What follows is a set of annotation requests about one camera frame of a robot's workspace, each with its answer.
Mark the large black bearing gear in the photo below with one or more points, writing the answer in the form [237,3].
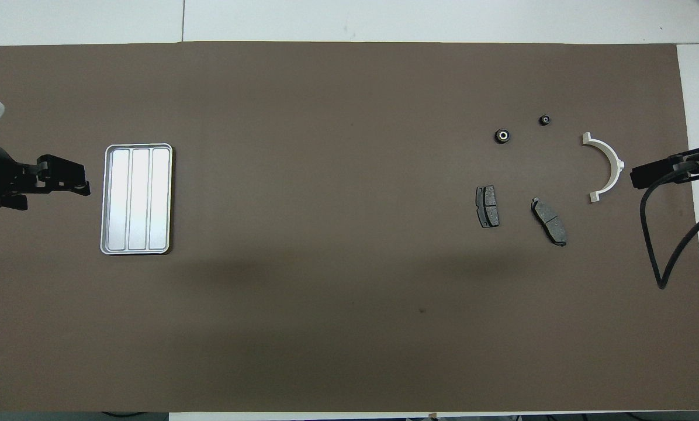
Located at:
[502,135]

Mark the silver metal tray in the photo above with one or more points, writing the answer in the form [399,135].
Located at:
[136,199]

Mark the brown table mat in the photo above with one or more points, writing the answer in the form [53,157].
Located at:
[349,321]

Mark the short grey brake pad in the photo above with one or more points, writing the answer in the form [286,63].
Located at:
[488,207]

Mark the long grey brake pad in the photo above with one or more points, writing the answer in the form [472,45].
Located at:
[549,222]

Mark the white semicircular clamp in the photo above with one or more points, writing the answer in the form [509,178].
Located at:
[609,147]

